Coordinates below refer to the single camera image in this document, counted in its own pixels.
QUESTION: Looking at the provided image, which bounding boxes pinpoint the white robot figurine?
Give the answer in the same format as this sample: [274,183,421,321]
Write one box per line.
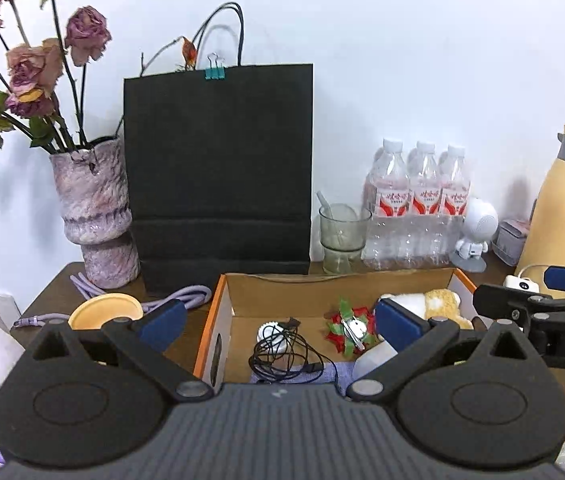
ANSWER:
[450,197,500,274]

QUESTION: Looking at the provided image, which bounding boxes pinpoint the black earphones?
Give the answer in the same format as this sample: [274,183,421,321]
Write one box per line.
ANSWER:
[248,317,338,384]

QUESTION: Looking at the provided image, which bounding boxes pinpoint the yellow mug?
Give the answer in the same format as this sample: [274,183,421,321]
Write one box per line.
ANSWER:
[68,293,144,331]

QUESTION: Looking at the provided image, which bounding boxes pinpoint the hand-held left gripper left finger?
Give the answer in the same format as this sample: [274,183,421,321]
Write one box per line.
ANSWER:
[31,299,214,403]

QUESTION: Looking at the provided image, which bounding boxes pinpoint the purple mottled vase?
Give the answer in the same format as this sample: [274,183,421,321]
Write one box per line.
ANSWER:
[49,136,141,290]

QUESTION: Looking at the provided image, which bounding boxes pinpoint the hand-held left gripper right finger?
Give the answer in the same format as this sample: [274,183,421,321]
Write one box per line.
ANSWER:
[347,299,544,404]

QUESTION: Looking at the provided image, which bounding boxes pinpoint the black paper bag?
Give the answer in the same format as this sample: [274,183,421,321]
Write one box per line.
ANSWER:
[122,2,314,297]

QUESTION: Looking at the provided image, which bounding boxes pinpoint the purple cloth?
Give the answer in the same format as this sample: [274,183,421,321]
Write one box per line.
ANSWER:
[252,364,339,387]

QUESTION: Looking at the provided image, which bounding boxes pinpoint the white charger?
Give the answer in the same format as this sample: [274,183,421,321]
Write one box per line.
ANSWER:
[503,262,549,294]

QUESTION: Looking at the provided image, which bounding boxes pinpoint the yellow thermos jug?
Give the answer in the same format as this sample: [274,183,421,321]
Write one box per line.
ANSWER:
[520,123,565,302]

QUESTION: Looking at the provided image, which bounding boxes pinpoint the small grey box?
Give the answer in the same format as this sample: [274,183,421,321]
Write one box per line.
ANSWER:
[491,219,534,266]

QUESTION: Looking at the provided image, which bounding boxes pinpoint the dried red flower twig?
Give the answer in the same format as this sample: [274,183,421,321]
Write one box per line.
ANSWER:
[140,35,199,74]

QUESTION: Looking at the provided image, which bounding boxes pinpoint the clear water bottle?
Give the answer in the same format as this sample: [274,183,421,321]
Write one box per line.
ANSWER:
[407,142,444,267]
[437,145,471,266]
[363,138,411,269]

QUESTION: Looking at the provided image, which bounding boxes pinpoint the red green crinkled wrapper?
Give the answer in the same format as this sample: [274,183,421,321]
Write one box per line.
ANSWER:
[325,297,381,359]

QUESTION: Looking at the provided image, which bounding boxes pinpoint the small white round gadget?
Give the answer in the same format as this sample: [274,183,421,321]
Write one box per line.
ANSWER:
[256,321,293,357]

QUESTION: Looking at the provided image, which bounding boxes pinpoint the clear glass cup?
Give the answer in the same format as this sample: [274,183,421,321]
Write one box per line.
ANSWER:
[321,242,364,276]
[319,202,373,252]

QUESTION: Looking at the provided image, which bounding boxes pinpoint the purple cable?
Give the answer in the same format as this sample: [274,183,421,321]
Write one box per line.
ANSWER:
[12,272,213,331]

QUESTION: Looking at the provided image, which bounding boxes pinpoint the dried pink roses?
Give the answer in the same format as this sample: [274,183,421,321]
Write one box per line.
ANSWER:
[0,0,113,155]

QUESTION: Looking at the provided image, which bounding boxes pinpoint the teal binder clip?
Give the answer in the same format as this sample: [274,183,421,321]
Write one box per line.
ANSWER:
[205,52,226,81]

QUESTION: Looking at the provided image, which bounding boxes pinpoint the orange cardboard box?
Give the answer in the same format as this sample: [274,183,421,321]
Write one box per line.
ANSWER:
[193,267,478,392]

